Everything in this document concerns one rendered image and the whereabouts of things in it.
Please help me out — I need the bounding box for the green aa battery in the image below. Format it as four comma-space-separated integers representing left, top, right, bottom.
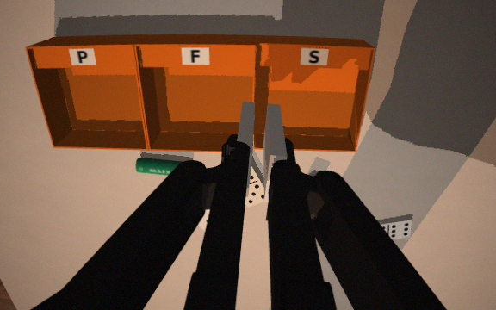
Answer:
136, 158, 183, 176

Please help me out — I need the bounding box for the orange rack of three bins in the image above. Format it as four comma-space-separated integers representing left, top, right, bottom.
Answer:
25, 34, 375, 152

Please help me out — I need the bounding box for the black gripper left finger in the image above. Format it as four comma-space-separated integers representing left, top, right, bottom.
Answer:
30, 102, 255, 310

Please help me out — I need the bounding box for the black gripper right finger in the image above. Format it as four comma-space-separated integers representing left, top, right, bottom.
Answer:
263, 103, 447, 310

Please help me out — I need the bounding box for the white domino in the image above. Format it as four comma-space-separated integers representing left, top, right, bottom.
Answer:
245, 162, 264, 207

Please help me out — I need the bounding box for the beige domino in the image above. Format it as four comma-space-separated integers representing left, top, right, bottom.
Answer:
198, 210, 209, 231
378, 215, 412, 239

